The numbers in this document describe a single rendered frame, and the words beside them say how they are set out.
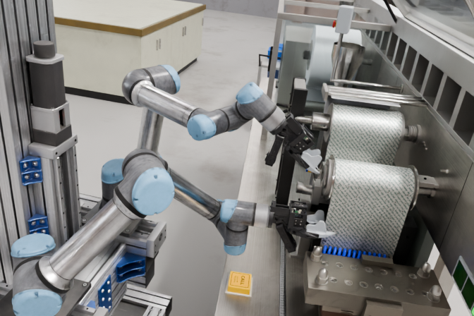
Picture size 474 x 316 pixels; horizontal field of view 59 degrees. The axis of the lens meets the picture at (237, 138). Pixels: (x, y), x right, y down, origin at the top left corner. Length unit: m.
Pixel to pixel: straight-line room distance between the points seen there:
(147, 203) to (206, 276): 1.66
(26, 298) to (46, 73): 0.62
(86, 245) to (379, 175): 0.86
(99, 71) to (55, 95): 3.84
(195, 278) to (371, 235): 1.53
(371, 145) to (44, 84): 1.08
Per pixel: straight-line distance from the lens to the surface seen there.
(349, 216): 1.37
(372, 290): 1.33
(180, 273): 2.75
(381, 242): 1.44
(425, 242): 1.50
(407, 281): 1.41
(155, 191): 1.12
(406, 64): 1.94
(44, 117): 1.42
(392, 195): 1.35
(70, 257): 1.22
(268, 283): 1.44
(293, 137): 1.29
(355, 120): 1.49
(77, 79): 5.40
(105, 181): 1.72
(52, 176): 1.48
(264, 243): 1.59
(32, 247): 1.37
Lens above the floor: 1.89
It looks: 25 degrees down
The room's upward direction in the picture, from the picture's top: 6 degrees clockwise
